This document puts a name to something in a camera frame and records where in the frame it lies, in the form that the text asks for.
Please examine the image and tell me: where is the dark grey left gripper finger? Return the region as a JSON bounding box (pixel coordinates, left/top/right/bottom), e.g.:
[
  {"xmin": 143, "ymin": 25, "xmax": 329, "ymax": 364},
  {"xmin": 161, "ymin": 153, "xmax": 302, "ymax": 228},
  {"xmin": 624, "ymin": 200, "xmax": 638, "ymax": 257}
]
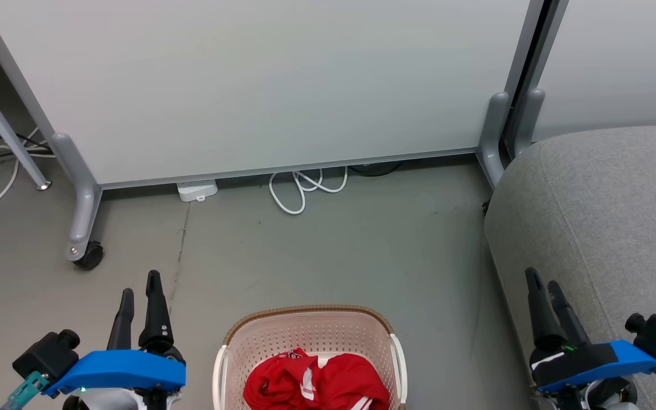
[
  {"xmin": 138, "ymin": 270, "xmax": 186, "ymax": 365},
  {"xmin": 106, "ymin": 288, "xmax": 136, "ymax": 351}
]

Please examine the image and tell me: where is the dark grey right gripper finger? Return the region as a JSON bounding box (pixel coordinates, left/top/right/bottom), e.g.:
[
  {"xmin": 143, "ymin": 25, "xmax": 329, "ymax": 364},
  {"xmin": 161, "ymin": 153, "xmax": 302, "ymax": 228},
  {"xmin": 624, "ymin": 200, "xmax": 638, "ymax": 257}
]
[
  {"xmin": 547, "ymin": 280, "xmax": 592, "ymax": 346},
  {"xmin": 524, "ymin": 266, "xmax": 569, "ymax": 352}
]

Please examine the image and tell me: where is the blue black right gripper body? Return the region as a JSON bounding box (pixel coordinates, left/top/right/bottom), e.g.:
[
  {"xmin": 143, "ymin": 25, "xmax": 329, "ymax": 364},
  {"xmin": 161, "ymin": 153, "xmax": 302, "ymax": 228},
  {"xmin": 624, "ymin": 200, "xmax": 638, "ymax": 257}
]
[{"xmin": 530, "ymin": 339, "xmax": 656, "ymax": 394}]

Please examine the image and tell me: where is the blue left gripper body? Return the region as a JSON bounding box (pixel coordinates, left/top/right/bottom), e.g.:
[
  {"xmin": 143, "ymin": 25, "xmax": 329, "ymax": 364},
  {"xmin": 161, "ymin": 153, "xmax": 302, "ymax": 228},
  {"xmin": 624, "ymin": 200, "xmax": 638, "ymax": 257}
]
[{"xmin": 43, "ymin": 348, "xmax": 187, "ymax": 398}]

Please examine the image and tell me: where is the red white garment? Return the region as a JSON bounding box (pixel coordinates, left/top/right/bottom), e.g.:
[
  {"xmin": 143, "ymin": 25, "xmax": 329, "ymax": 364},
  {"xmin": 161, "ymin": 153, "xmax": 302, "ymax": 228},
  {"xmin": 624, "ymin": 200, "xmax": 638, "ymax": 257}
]
[{"xmin": 243, "ymin": 348, "xmax": 391, "ymax": 410}]

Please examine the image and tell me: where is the grey fabric sofa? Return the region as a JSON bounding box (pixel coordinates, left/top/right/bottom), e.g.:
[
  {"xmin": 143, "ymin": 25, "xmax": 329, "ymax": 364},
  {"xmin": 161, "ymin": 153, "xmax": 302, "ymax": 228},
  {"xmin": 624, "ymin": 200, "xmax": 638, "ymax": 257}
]
[{"xmin": 483, "ymin": 124, "xmax": 656, "ymax": 410}]

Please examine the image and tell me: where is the black caster wheel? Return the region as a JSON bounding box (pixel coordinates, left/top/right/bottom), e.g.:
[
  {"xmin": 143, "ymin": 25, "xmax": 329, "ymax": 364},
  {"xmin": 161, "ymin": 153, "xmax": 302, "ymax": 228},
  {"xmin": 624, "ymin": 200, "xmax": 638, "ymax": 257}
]
[{"xmin": 73, "ymin": 241, "xmax": 105, "ymax": 271}]

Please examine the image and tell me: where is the white power adapter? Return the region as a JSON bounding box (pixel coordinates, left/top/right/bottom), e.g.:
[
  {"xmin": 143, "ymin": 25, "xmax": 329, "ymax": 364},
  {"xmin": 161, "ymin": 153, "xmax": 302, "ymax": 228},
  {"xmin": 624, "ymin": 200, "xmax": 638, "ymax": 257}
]
[{"xmin": 177, "ymin": 179, "xmax": 219, "ymax": 203}]

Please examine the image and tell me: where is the grey partition foot with caster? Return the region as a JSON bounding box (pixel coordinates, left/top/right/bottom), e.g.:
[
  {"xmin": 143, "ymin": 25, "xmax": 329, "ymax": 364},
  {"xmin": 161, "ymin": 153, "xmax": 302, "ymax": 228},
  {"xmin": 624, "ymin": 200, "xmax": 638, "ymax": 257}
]
[{"xmin": 49, "ymin": 132, "xmax": 104, "ymax": 263}]

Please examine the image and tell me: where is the cream perforated laundry basket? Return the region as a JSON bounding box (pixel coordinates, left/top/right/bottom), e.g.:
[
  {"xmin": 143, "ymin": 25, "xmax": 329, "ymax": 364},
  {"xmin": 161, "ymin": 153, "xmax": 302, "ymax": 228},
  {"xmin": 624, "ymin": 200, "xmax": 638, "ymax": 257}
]
[{"xmin": 212, "ymin": 305, "xmax": 409, "ymax": 410}]

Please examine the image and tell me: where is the wide white partition panel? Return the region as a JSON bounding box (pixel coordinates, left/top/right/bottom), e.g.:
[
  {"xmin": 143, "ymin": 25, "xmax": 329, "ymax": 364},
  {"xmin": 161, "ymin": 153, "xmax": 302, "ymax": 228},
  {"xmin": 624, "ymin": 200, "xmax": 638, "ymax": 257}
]
[{"xmin": 0, "ymin": 0, "xmax": 546, "ymax": 190}]

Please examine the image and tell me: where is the narrow white partition panel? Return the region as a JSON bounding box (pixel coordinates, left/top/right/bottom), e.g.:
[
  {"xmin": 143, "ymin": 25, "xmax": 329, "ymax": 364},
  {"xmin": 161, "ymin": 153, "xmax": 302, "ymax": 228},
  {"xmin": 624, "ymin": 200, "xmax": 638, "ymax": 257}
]
[{"xmin": 513, "ymin": 0, "xmax": 656, "ymax": 157}]

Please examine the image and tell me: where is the teal cable connector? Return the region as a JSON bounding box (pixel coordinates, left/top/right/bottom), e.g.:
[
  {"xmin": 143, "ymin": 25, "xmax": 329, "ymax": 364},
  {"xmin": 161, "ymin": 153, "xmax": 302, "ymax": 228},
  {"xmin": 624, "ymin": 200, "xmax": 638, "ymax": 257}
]
[{"xmin": 0, "ymin": 371, "xmax": 50, "ymax": 410}]

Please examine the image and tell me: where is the white floor cable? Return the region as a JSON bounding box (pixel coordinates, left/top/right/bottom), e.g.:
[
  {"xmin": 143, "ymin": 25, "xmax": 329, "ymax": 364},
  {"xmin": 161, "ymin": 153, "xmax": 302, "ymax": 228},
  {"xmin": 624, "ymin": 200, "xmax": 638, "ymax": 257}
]
[{"xmin": 0, "ymin": 128, "xmax": 44, "ymax": 216}]

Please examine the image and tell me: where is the white coiled cable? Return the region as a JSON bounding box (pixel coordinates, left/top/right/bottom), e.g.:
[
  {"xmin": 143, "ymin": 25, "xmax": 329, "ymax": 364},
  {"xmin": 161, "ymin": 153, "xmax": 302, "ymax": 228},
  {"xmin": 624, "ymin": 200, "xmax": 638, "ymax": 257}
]
[{"xmin": 269, "ymin": 166, "xmax": 350, "ymax": 216}]

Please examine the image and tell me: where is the black floor cable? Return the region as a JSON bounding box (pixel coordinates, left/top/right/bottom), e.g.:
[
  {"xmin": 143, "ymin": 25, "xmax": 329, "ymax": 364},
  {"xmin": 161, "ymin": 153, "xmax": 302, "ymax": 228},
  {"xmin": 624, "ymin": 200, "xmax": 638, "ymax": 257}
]
[{"xmin": 0, "ymin": 131, "xmax": 56, "ymax": 184}]

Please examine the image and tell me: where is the black cable under partition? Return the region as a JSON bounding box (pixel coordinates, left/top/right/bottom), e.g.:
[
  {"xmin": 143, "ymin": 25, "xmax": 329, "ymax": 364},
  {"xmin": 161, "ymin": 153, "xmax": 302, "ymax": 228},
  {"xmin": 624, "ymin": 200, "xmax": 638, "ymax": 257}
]
[{"xmin": 349, "ymin": 161, "xmax": 404, "ymax": 178}]

